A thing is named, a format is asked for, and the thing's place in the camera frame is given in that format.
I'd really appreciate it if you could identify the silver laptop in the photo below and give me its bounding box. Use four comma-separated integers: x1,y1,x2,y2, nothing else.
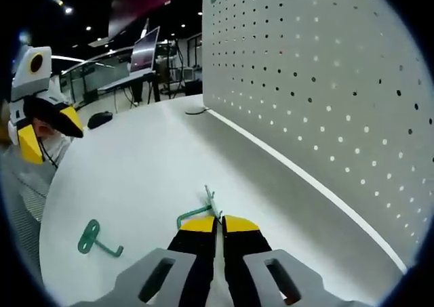
97,25,162,91

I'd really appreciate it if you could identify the black computer case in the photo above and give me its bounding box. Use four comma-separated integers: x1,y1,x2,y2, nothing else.
184,79,203,97

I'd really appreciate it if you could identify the grey mesh office chair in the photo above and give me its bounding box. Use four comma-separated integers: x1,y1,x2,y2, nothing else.
0,147,57,287

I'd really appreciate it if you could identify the black computer mouse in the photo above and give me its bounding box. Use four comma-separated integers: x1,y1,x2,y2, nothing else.
87,110,114,129

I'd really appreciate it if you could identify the white perforated mounting plate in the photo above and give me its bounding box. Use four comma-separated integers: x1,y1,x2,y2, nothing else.
185,0,434,274

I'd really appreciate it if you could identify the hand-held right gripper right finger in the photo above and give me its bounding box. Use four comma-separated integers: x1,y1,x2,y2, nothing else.
222,214,376,307

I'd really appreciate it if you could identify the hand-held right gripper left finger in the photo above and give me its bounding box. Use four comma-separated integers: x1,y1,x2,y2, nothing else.
71,215,218,307

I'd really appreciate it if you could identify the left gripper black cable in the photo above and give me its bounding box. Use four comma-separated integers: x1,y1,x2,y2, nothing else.
36,139,59,168

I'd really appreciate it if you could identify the large red display screen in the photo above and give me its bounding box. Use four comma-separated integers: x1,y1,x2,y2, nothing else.
107,0,174,39

